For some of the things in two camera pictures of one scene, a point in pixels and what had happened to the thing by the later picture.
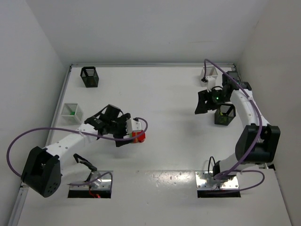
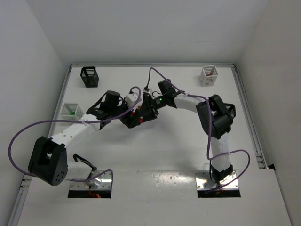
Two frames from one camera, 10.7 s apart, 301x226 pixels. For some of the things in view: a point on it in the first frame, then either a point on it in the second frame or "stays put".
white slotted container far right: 210,71 stays put
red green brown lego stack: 138,136 to 141,120
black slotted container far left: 89,76 stays put
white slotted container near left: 72,114 stays put
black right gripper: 205,101 to 150,107
